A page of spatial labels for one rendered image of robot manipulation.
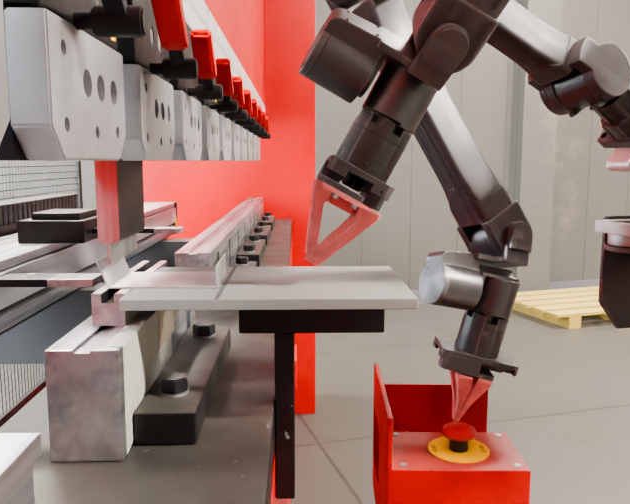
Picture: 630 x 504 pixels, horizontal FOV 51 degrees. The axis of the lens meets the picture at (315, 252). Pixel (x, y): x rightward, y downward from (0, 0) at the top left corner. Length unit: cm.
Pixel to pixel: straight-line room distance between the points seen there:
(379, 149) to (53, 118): 34
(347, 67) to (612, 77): 50
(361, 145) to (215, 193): 222
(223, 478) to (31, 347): 86
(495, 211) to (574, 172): 498
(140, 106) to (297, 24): 231
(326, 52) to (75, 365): 35
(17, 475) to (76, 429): 21
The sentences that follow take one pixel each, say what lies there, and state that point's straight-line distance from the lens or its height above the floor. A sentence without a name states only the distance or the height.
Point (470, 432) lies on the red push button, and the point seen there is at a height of 81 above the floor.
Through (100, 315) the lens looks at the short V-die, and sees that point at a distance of 64.
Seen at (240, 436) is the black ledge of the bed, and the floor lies 87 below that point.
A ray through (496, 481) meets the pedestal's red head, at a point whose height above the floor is 77.
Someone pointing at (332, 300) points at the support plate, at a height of 100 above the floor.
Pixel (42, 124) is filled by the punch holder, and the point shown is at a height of 114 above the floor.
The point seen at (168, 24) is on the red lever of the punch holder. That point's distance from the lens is 58.
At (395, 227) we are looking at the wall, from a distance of 505.
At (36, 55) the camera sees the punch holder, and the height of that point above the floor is 117.
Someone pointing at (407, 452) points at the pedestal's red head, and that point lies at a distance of 82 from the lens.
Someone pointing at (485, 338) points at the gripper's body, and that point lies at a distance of 87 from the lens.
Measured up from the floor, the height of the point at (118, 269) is 101.
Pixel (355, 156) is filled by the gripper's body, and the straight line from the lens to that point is 63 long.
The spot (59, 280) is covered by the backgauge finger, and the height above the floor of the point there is 100.
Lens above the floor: 112
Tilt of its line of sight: 8 degrees down
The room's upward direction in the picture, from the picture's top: straight up
